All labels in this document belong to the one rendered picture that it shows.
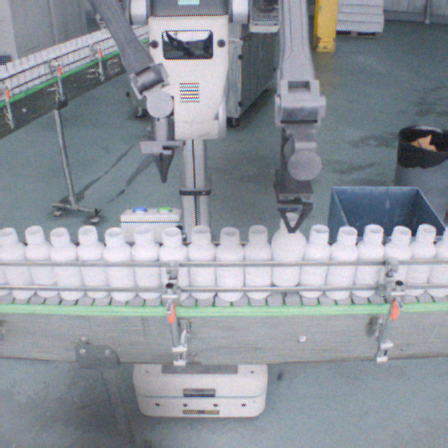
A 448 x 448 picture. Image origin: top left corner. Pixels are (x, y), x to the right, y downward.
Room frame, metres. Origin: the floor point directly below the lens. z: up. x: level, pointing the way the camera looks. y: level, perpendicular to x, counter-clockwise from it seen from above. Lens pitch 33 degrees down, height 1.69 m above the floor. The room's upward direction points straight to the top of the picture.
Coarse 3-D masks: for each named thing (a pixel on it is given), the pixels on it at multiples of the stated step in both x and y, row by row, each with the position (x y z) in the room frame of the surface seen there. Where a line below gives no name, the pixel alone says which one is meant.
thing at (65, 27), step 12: (48, 0) 6.94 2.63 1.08; (60, 0) 7.11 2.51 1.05; (72, 0) 7.40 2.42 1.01; (60, 12) 7.07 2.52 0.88; (72, 12) 7.36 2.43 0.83; (84, 12) 7.65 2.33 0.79; (60, 24) 7.04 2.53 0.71; (72, 24) 7.33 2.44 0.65; (84, 24) 7.63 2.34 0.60; (60, 36) 7.00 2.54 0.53; (72, 36) 7.29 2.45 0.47
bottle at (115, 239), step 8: (112, 232) 0.80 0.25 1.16; (120, 232) 0.80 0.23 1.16; (112, 240) 0.77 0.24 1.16; (120, 240) 0.78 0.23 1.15; (104, 248) 0.79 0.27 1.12; (112, 248) 0.77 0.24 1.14; (120, 248) 0.78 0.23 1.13; (128, 248) 0.79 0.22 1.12; (104, 256) 0.77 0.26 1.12; (112, 256) 0.76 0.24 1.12; (120, 256) 0.76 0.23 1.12; (128, 256) 0.78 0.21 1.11; (112, 272) 0.76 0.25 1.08; (120, 272) 0.76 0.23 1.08; (128, 272) 0.77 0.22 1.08; (112, 280) 0.76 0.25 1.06; (120, 280) 0.76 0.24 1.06; (128, 280) 0.77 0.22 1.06; (112, 296) 0.77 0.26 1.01; (120, 296) 0.76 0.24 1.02; (128, 296) 0.76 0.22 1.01
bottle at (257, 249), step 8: (256, 232) 0.81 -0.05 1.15; (264, 232) 0.79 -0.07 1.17; (256, 240) 0.78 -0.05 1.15; (264, 240) 0.79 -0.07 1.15; (248, 248) 0.79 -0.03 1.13; (256, 248) 0.78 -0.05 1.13; (264, 248) 0.78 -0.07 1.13; (248, 256) 0.78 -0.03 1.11; (256, 256) 0.77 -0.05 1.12; (264, 256) 0.77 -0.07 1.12; (248, 272) 0.78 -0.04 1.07; (256, 272) 0.77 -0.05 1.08; (264, 272) 0.77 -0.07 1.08; (248, 280) 0.78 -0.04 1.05; (256, 280) 0.77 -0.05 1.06; (264, 280) 0.77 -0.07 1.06; (256, 296) 0.77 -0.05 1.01; (264, 296) 0.77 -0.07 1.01
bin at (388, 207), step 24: (336, 192) 1.39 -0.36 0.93; (360, 192) 1.39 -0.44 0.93; (384, 192) 1.39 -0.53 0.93; (408, 192) 1.39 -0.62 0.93; (336, 216) 1.28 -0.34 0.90; (360, 216) 1.39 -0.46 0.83; (384, 216) 1.39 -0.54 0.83; (408, 216) 1.39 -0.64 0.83; (432, 216) 1.23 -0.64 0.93; (336, 240) 1.25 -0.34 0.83; (360, 240) 1.08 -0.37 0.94
